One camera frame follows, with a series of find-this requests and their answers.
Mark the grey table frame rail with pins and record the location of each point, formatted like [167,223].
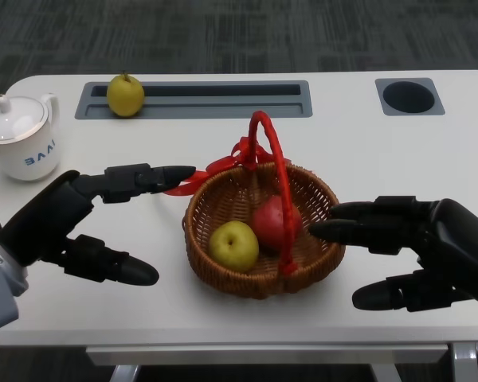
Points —
[223,355]

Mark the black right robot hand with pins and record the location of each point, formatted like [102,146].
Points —
[458,242]

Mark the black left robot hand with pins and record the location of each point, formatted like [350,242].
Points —
[44,219]

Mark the red apple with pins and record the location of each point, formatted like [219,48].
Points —
[271,227]

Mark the white ceramic mug lid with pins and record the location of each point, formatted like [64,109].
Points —
[12,118]

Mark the grey recessed cup holder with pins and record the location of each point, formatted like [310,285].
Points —
[435,83]

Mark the white mug with blue print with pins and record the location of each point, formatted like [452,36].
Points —
[32,159]

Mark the grey recessed slot tray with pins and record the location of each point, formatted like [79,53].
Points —
[223,106]

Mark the yellow pear with stem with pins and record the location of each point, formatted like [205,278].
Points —
[124,97]

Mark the grey metal table leg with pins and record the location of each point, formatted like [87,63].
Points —
[384,373]
[124,374]
[465,362]

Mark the green pear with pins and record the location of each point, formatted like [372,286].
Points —
[233,246]

